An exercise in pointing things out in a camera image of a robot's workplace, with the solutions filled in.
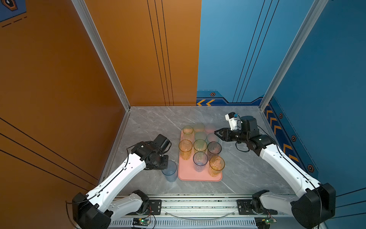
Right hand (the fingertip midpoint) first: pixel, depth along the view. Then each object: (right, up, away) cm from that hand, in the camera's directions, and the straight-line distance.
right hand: (218, 132), depth 78 cm
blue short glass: (-9, -17, +7) cm, 20 cm away
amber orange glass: (0, -18, +1) cm, 18 cm away
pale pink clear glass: (-1, +1, +20) cm, 20 cm away
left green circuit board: (-40, -45, -7) cm, 60 cm away
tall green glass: (-9, -9, +9) cm, 16 cm away
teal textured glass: (-8, -3, +12) cm, 15 cm away
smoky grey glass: (0, -12, +11) cm, 16 cm away
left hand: (-29, -16, -2) cm, 33 cm away
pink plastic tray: (-17, -25, +7) cm, 31 cm away
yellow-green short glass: (-9, +2, +19) cm, 21 cm away
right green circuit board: (+23, -43, -8) cm, 50 cm away
